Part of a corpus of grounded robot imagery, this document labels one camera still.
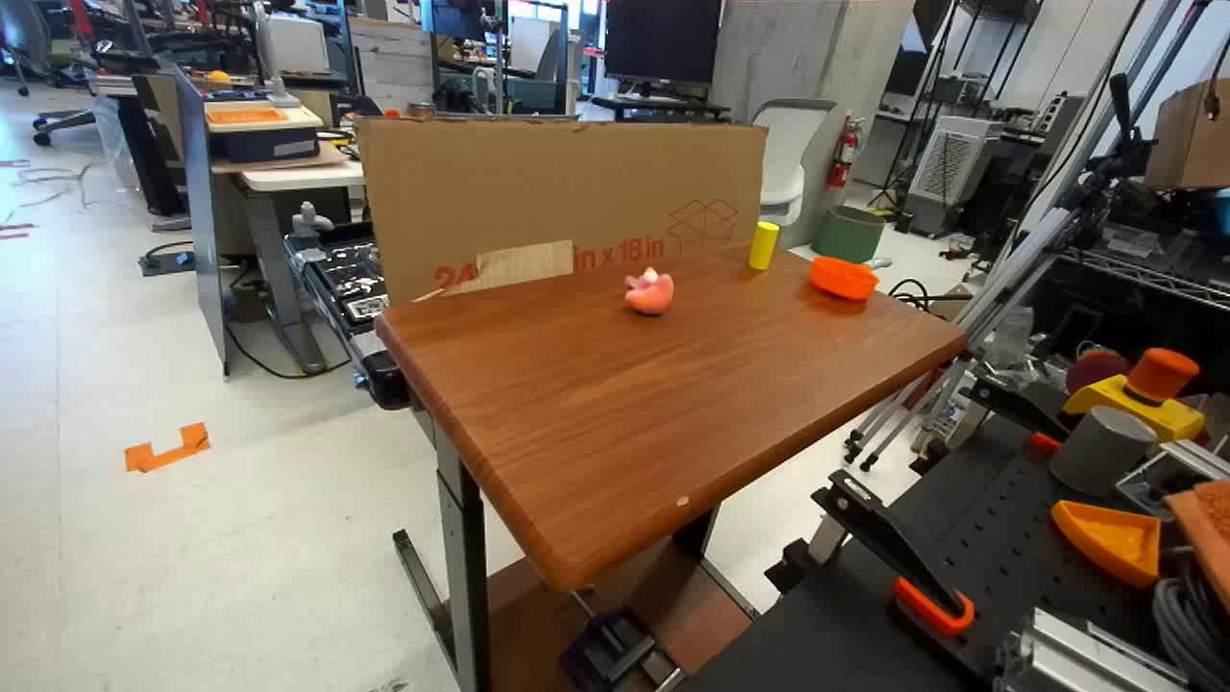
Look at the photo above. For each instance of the pink toy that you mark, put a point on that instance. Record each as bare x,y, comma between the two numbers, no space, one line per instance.
647,293

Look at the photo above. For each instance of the brown cardboard panel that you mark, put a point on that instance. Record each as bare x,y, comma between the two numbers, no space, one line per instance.
551,193

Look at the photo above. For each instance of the yellow cylinder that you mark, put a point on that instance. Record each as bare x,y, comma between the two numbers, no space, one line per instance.
764,248

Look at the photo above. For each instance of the orange bowl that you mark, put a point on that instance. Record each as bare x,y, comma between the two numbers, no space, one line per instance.
838,279

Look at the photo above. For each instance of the green bin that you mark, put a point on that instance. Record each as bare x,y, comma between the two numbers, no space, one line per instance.
846,236

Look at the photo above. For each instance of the white chair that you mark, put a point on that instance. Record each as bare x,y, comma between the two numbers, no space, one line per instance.
795,157

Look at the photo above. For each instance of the black equipment rack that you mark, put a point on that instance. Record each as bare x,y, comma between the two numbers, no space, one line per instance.
344,289

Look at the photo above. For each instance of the red fire extinguisher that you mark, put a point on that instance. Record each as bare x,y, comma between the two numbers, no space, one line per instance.
843,157

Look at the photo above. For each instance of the black table foot clamp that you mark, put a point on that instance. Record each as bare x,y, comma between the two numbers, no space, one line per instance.
616,647

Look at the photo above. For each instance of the black monitor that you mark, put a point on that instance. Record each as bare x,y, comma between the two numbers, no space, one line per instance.
661,42

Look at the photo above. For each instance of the grey desk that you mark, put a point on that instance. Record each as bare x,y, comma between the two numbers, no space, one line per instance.
276,212

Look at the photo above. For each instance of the black perforated board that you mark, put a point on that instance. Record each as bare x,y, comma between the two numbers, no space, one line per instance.
946,562

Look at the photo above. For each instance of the silver tripod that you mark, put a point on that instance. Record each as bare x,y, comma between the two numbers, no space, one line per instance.
1023,274

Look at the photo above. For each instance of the dark box orange top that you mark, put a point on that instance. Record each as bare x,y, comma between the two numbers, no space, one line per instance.
258,130

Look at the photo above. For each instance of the orange floor marker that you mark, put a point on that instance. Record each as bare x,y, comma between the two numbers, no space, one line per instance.
168,452

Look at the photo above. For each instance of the dark red ball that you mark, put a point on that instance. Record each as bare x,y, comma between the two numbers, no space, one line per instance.
1098,368

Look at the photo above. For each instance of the grey cylinder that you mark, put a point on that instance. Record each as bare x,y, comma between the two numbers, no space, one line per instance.
1102,449

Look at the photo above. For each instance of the yellow block orange cap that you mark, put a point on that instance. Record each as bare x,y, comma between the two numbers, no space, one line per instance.
1142,394

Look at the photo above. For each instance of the orange wedge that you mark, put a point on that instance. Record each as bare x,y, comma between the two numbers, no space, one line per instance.
1107,541

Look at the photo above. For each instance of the aluminium extrusion bar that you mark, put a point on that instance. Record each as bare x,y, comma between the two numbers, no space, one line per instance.
1088,656

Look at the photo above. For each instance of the brown cardboard box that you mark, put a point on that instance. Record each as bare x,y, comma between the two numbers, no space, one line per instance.
1192,135

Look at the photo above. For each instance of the orange flat plate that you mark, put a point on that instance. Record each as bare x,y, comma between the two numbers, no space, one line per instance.
1208,526

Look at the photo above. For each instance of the black table frame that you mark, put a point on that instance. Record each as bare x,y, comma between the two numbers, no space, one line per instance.
464,562

